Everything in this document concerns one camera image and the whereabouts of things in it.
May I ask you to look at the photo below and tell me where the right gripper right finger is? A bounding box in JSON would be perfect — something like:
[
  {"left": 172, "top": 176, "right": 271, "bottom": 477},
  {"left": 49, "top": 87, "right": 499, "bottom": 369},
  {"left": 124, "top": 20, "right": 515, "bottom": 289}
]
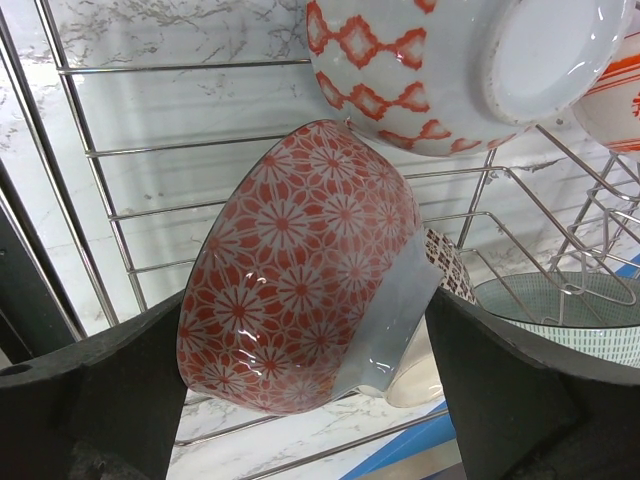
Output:
[{"left": 437, "top": 294, "right": 639, "bottom": 479}]

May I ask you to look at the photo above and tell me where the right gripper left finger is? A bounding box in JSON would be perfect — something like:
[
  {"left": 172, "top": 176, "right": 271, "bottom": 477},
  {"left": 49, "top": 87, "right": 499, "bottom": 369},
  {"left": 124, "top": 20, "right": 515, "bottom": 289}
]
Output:
[{"left": 1, "top": 293, "right": 187, "bottom": 479}]

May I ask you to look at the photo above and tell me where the brown patterned bowl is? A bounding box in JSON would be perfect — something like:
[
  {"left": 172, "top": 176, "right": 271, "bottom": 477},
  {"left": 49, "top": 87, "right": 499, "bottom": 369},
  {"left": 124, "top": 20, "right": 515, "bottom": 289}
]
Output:
[{"left": 383, "top": 228, "right": 477, "bottom": 409}]

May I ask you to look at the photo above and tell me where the green glass bowl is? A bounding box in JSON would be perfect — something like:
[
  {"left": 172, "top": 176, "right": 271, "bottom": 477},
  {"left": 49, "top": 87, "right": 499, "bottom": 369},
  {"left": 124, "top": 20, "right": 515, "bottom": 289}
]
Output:
[{"left": 475, "top": 272, "right": 639, "bottom": 368}]

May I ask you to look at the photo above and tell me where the grey patterned bowl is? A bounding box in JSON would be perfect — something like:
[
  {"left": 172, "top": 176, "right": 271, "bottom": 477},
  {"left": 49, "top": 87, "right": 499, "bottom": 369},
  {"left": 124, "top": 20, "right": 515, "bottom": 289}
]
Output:
[{"left": 176, "top": 119, "right": 443, "bottom": 415}]

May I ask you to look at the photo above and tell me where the orange patterned glass bowl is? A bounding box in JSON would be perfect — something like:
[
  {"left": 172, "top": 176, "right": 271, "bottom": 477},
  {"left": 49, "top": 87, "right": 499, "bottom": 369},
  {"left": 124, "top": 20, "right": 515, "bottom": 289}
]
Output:
[{"left": 572, "top": 7, "right": 639, "bottom": 162}]

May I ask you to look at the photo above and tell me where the blue patterned bowl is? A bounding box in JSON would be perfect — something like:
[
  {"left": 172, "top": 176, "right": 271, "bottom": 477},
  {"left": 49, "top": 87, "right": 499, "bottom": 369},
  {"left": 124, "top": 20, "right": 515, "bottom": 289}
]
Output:
[{"left": 306, "top": 0, "right": 635, "bottom": 157}]

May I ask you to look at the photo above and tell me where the metal wire dish rack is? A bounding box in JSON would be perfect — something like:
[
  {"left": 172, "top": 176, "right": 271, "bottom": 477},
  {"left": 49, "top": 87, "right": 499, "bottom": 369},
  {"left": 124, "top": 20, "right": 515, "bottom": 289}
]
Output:
[{"left": 0, "top": 0, "right": 640, "bottom": 480}]

